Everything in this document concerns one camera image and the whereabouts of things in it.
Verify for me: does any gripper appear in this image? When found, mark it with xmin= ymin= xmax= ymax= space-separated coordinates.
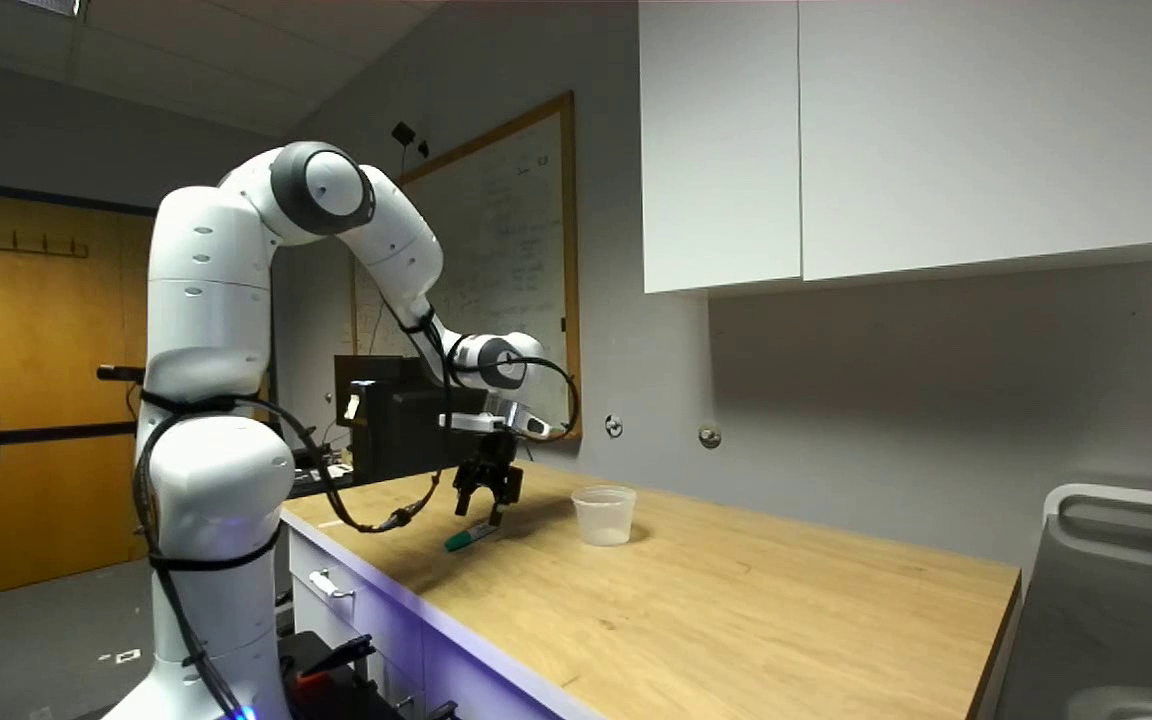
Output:
xmin=452 ymin=432 xmax=524 ymax=528

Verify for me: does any green marker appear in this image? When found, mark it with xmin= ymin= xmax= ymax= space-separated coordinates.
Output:
xmin=443 ymin=521 xmax=500 ymax=554

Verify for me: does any translucent plastic cup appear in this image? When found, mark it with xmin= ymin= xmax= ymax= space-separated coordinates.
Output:
xmin=570 ymin=485 xmax=638 ymax=548

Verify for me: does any black monitor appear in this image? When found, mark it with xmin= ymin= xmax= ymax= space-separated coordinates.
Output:
xmin=333 ymin=354 xmax=489 ymax=488

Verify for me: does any white drawer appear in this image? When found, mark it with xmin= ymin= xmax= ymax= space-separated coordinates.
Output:
xmin=286 ymin=527 xmax=425 ymax=691

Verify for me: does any black and red tool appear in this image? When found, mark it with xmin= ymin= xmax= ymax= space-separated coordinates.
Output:
xmin=279 ymin=630 xmax=379 ymax=720

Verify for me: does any wood framed whiteboard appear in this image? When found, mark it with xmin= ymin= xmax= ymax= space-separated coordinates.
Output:
xmin=350 ymin=91 xmax=583 ymax=442

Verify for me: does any narrow white cabinet door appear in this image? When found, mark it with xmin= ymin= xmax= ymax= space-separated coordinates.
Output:
xmin=639 ymin=0 xmax=803 ymax=294

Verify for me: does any wooden door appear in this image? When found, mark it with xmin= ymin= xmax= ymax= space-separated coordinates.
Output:
xmin=0 ymin=188 xmax=157 ymax=604

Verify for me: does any coat hook rack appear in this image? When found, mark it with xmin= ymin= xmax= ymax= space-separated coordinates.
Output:
xmin=0 ymin=225 xmax=91 ymax=260

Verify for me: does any wide white cabinet door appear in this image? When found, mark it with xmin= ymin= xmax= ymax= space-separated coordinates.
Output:
xmin=798 ymin=0 xmax=1152 ymax=283

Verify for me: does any stainless steel sink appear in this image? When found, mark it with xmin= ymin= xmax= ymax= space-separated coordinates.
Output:
xmin=994 ymin=483 xmax=1152 ymax=720

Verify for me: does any black camera on mount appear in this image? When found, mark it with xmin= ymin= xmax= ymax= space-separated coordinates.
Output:
xmin=390 ymin=120 xmax=431 ymax=161

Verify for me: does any white wall cabinet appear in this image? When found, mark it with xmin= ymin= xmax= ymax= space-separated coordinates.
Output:
xmin=638 ymin=0 xmax=1152 ymax=298

